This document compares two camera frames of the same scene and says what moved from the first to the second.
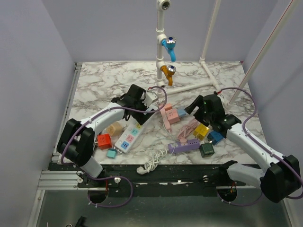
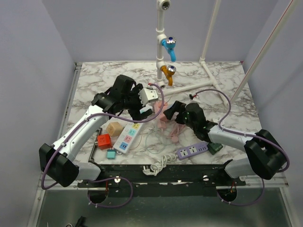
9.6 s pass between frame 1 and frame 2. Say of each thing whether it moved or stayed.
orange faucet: stayed
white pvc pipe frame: stayed
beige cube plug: stayed
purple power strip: moved
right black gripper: moved
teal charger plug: stayed
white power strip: stayed
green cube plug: moved
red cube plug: stayed
